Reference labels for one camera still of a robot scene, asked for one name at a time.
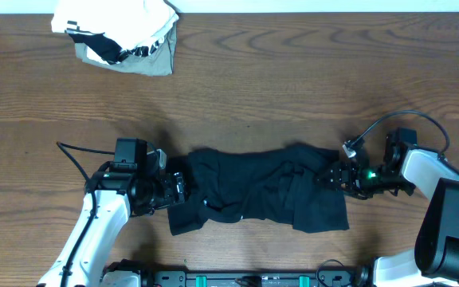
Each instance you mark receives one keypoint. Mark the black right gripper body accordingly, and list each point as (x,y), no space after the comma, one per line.
(362,182)

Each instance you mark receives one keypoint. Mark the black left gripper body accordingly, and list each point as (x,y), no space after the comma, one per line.
(178,187)

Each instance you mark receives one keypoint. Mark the black t-shirt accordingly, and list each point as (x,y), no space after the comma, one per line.
(279,185)

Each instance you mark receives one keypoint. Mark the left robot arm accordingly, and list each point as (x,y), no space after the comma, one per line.
(107,207)

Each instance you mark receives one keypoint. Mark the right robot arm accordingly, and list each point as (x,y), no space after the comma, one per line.
(434,261)

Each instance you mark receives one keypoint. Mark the grey-beige folded garment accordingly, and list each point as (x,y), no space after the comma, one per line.
(159,63)

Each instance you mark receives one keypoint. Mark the black and white garment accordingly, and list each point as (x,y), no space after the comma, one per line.
(102,45)

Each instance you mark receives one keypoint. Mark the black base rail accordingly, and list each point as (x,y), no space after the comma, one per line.
(331,277)

